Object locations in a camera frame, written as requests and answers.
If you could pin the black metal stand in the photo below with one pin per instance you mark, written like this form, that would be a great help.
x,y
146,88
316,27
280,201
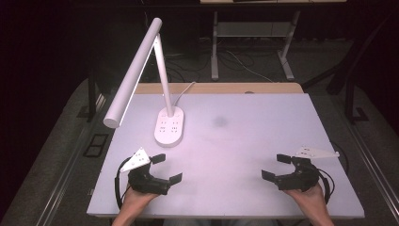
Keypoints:
x,y
91,94
351,78

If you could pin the white table mat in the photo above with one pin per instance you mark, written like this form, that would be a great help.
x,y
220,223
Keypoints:
x,y
226,150

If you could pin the person's right hand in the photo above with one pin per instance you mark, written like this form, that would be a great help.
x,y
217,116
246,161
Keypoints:
x,y
310,201

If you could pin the white metal desk frame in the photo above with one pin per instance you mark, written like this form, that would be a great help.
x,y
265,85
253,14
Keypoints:
x,y
251,29

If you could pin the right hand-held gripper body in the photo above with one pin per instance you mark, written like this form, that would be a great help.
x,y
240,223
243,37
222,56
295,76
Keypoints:
x,y
302,180

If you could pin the person's left hand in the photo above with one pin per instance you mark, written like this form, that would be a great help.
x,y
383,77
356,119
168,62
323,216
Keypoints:
x,y
135,201

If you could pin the white desk lamp with socket base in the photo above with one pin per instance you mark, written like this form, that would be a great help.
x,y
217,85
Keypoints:
x,y
169,129

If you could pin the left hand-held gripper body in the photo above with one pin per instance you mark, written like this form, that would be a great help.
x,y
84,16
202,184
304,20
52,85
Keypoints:
x,y
146,183

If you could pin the black frame on floor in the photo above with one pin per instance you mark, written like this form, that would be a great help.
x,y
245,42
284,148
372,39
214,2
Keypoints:
x,y
95,145

